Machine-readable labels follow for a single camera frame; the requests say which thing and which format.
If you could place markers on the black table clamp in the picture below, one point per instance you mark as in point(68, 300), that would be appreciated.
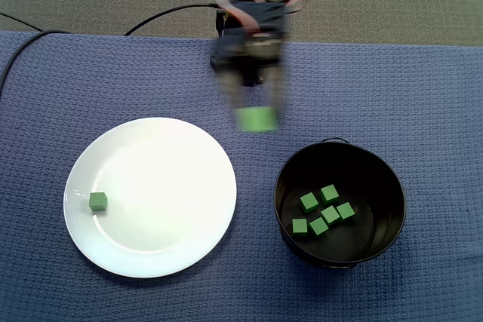
point(219, 22)

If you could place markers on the white round plate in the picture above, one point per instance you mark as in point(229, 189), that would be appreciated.
point(151, 254)

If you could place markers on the green cube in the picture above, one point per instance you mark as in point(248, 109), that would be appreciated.
point(331, 214)
point(256, 119)
point(329, 194)
point(345, 210)
point(98, 201)
point(308, 201)
point(300, 226)
point(318, 226)

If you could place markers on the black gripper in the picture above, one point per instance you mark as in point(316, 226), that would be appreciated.
point(252, 62)

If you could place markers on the black metal bucket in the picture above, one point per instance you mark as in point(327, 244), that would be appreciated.
point(377, 194)

